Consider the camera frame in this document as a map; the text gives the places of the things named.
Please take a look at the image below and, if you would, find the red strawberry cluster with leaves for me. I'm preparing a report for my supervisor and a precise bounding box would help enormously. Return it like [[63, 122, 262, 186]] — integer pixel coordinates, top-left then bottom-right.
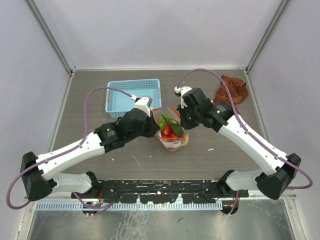
[[160, 115, 184, 141]]

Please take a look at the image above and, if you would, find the clear zip top bag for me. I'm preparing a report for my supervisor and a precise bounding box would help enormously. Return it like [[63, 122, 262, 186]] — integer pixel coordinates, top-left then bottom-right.
[[152, 105, 189, 152]]

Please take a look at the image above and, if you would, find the light blue plastic basket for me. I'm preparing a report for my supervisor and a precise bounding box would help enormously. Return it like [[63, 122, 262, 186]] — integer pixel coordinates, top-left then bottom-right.
[[105, 79, 162, 119]]

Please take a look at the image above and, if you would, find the green grape bunch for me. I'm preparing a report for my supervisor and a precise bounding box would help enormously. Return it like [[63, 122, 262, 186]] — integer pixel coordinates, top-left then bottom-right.
[[158, 116, 173, 129]]

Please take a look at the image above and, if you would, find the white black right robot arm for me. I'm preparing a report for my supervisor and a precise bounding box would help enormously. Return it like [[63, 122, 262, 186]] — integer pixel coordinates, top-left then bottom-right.
[[174, 86, 301, 200]]

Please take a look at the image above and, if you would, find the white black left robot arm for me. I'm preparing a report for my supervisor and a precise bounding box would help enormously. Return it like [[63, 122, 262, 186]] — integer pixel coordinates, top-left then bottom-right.
[[20, 108, 160, 202]]

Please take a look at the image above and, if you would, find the brown cloth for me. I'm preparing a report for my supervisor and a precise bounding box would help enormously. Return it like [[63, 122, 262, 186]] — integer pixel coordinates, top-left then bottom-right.
[[213, 75, 249, 105]]

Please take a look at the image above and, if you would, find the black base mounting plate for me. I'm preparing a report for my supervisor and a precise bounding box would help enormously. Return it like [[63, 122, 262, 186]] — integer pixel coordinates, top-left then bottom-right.
[[79, 180, 236, 204]]

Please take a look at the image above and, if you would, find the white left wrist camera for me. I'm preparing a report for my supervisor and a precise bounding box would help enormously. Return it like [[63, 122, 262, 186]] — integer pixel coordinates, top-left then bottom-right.
[[134, 95, 153, 113]]

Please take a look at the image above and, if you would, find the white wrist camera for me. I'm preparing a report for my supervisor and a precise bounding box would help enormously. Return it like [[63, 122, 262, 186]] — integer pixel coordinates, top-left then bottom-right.
[[174, 86, 192, 109], [134, 95, 153, 113]]

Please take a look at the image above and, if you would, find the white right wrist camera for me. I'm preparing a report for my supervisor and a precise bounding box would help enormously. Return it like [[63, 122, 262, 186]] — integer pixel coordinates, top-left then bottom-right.
[[174, 86, 192, 109]]

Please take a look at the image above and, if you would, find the slotted cable duct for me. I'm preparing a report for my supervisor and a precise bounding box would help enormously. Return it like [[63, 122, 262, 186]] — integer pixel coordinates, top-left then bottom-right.
[[35, 200, 223, 211]]

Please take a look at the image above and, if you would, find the right aluminium frame post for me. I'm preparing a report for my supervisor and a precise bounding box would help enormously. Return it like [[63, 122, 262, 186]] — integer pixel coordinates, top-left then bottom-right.
[[245, 0, 291, 73]]

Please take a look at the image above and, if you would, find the aluminium frame post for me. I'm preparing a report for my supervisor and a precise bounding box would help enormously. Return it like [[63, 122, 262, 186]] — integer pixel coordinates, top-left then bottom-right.
[[24, 0, 76, 75], [245, 0, 291, 73]]

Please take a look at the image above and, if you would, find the left aluminium frame post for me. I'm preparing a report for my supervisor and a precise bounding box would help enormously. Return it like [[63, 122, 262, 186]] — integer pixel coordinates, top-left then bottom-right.
[[24, 0, 76, 75]]

